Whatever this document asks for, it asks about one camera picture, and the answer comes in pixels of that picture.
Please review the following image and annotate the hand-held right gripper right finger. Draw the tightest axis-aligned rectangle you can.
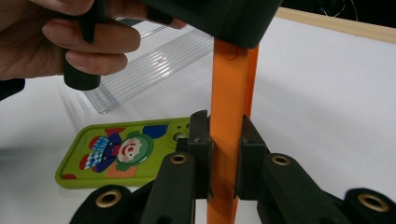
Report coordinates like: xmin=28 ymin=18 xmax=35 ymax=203
xmin=235 ymin=114 xmax=269 ymax=201

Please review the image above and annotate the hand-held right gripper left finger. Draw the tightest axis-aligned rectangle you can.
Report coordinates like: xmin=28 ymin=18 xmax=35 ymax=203
xmin=177 ymin=109 xmax=215 ymax=201

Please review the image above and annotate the orange phone case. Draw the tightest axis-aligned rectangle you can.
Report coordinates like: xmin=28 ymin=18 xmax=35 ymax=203
xmin=206 ymin=38 xmax=260 ymax=224

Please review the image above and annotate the clear ribbed acrylic rack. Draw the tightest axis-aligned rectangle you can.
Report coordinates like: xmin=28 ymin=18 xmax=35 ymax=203
xmin=83 ymin=17 xmax=216 ymax=115

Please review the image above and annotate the green cartoon phone case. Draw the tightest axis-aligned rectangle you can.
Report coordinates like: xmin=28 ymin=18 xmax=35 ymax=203
xmin=55 ymin=117 xmax=191 ymax=189

